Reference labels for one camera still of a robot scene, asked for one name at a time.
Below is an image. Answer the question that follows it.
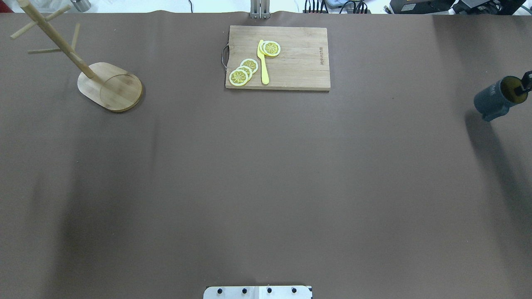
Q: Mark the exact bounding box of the dark blue cup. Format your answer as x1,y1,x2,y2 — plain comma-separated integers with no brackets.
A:
474,76,529,122

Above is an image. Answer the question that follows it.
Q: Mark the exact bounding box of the wooden cup storage rack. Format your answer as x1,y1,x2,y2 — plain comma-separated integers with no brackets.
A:
10,0,143,113

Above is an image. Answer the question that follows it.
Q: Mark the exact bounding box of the small metal cup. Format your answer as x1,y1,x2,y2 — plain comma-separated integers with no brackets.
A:
70,0,92,12

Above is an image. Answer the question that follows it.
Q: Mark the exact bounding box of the wooden cutting board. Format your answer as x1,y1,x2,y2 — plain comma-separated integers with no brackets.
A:
225,25,331,91

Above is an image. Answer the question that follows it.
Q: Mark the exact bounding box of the lemon slice top pair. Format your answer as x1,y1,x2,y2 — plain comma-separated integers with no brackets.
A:
261,40,281,57

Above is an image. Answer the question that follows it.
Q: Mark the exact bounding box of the yellow plastic knife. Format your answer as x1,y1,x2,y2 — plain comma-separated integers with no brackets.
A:
256,40,270,85

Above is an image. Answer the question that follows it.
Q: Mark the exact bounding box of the lemon slice under knife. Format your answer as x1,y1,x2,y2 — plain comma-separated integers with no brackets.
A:
258,40,268,56

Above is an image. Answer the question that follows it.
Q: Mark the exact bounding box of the lemon slice far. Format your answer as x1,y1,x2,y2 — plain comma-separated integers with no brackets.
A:
241,59,259,74

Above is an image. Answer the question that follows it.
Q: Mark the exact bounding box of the lemon slice middle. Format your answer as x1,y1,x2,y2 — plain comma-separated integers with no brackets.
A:
237,66,254,79

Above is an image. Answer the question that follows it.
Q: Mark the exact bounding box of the lemon slice near edge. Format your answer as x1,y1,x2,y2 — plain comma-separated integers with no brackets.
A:
228,69,249,86

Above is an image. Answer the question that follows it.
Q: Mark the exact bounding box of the aluminium frame post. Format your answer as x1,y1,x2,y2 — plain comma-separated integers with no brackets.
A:
250,0,271,20

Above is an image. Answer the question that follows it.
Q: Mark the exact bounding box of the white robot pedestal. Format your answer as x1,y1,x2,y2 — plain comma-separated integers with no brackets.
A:
203,285,313,299

